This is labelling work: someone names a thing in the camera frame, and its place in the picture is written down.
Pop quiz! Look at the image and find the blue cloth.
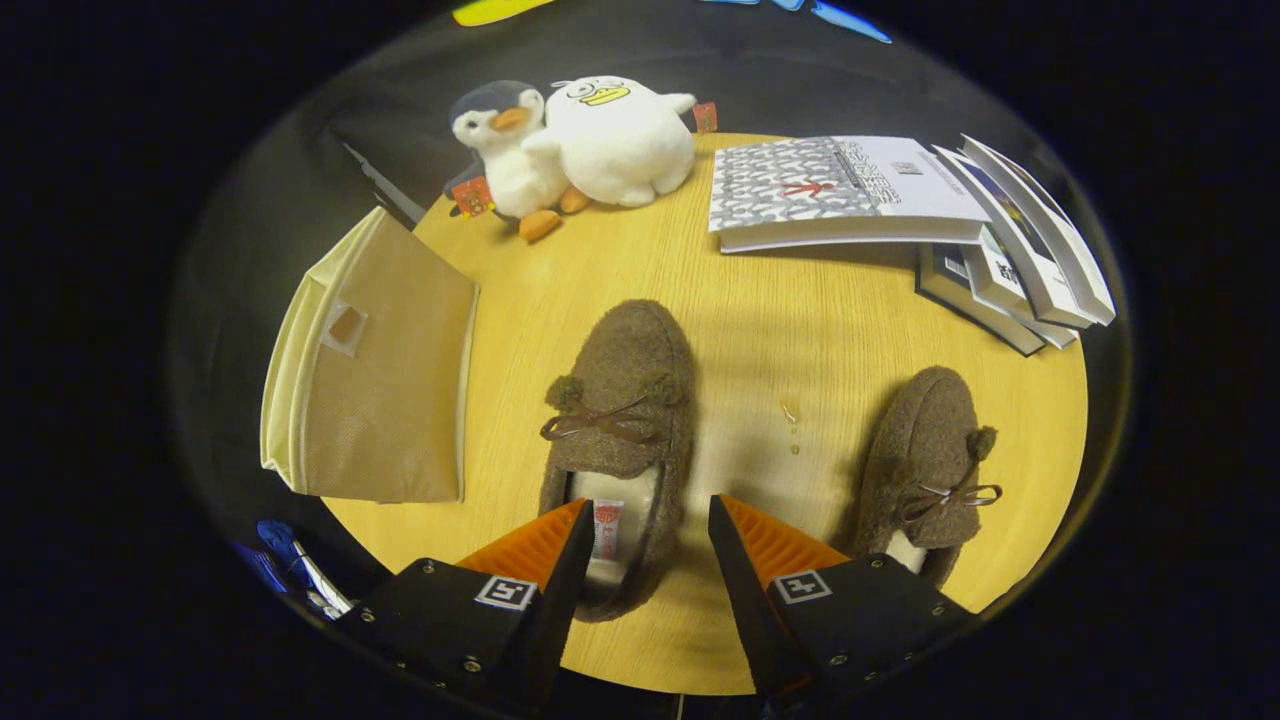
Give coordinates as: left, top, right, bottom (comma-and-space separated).
257, 519, 303, 573

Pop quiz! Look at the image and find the white duck plush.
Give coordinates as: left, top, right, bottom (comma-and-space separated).
522, 76, 719, 209

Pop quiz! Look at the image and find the white book dark picture cover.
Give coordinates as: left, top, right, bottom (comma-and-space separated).
960, 133, 1117, 328

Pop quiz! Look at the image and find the grey patterned white book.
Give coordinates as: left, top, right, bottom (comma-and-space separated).
708, 135, 991, 254

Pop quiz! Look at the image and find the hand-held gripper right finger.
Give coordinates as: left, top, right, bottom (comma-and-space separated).
708, 493, 976, 701

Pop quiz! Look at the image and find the white desk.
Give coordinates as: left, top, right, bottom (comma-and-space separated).
295, 545, 353, 618

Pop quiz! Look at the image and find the brown fuzzy slipper shoe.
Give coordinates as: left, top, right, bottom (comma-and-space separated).
538, 299, 697, 623
850, 365, 1003, 591

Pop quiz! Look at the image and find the beige fabric storage box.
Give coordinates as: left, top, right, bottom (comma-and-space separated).
260, 205, 481, 504

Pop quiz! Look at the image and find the grey white penguin plush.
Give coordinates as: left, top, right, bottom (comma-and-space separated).
443, 80, 591, 244

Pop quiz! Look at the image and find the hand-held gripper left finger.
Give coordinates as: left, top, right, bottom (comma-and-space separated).
335, 498, 596, 716

